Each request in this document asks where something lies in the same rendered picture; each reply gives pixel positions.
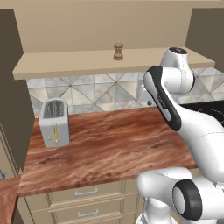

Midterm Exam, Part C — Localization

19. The beige base cabinet door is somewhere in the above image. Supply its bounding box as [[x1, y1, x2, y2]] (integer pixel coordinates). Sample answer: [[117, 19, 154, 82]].
[[0, 122, 19, 180]]

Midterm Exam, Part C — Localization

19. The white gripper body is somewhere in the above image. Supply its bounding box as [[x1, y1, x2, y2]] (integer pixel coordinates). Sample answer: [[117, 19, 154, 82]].
[[137, 83, 157, 108]]

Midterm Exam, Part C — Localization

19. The silver drawer handle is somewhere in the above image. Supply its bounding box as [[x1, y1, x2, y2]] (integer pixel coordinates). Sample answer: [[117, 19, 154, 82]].
[[77, 208, 101, 219], [74, 187, 100, 197]]

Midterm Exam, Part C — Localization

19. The beige drawer front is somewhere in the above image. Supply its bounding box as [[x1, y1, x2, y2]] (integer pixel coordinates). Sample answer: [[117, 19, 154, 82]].
[[45, 180, 126, 206], [48, 197, 127, 224]]

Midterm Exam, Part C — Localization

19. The dark brown cabinet door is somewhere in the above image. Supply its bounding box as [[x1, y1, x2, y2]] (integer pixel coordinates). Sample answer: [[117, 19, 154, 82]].
[[0, 8, 36, 177], [185, 7, 224, 66]]

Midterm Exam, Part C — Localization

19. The silver toaster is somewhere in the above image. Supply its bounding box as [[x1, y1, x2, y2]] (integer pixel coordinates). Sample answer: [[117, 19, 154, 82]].
[[38, 97, 71, 149]]

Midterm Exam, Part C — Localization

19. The beige open wall cabinet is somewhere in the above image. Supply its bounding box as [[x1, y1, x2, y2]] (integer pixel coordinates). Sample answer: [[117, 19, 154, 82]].
[[11, 0, 224, 81]]

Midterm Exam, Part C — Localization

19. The brown wooden pepper shaker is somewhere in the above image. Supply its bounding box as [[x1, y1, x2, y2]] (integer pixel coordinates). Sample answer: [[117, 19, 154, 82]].
[[113, 41, 124, 61]]

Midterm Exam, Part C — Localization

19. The beige narrow cabinet front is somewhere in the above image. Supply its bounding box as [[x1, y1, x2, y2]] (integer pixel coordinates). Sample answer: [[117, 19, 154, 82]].
[[120, 178, 146, 224]]

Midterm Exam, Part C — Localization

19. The black hob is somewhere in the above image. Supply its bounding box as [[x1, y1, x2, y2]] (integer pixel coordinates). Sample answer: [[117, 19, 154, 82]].
[[177, 100, 224, 129]]

